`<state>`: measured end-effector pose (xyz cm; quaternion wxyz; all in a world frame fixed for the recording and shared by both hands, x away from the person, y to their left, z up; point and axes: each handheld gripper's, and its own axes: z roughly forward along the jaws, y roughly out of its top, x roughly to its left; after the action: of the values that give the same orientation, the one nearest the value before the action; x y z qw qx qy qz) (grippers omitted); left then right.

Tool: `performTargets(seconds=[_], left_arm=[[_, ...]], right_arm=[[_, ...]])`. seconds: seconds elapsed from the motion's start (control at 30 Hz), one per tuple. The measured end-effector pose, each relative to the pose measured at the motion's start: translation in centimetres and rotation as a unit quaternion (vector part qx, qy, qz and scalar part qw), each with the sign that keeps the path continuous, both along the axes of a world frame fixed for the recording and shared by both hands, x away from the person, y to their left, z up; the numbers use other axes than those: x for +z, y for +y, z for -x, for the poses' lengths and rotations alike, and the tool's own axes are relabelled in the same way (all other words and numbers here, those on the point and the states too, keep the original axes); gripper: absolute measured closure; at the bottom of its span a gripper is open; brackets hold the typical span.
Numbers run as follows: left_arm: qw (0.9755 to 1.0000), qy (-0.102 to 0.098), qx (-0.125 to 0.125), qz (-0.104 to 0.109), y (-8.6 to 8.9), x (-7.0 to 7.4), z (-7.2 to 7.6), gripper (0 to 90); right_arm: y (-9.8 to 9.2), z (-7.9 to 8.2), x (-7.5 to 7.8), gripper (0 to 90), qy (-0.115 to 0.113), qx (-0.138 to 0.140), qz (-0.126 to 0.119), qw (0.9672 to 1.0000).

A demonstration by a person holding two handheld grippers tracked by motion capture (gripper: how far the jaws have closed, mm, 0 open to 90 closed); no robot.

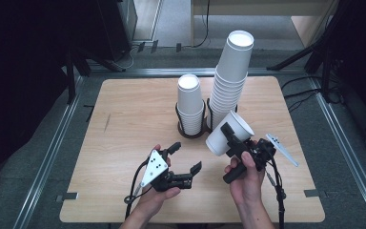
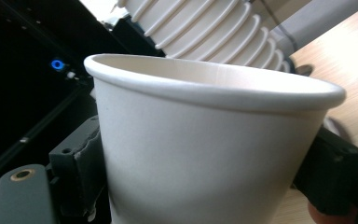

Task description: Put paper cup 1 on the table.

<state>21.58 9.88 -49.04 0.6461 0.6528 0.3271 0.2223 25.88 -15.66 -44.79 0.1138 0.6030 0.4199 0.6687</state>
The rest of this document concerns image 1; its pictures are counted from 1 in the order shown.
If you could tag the black tripod stand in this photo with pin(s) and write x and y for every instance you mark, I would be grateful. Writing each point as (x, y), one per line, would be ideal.
(298, 57)

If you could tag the person's right hand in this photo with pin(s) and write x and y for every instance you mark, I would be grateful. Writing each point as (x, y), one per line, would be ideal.
(246, 187)

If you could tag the black metal stand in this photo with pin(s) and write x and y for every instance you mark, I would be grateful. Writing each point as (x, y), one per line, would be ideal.
(71, 79)

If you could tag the person's left hand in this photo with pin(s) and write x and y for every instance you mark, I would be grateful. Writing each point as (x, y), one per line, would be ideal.
(154, 200)

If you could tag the short stack of white cups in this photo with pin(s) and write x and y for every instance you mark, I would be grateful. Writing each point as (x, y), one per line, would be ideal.
(189, 98)

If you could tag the small dark floor block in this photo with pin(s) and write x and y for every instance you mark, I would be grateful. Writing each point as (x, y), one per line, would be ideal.
(154, 46)
(141, 47)
(178, 47)

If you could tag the black double cup holder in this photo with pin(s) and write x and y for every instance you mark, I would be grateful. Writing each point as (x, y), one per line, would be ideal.
(187, 136)

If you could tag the black cabinet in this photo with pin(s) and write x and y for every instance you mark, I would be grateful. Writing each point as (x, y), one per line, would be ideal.
(114, 28)

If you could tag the white paper cup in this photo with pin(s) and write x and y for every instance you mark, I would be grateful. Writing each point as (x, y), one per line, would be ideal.
(219, 140)

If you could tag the tall stack of white cups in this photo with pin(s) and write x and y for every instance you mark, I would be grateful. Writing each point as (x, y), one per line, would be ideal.
(232, 70)

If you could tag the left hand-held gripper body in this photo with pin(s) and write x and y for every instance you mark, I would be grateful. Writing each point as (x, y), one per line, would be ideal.
(154, 167)

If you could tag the light wooden desk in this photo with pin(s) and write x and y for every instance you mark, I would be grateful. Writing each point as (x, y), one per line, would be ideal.
(260, 8)

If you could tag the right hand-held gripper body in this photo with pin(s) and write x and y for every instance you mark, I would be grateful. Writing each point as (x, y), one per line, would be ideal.
(262, 151)

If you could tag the aluminium frame rail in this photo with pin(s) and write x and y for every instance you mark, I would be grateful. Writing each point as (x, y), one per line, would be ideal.
(158, 72)
(346, 152)
(49, 159)

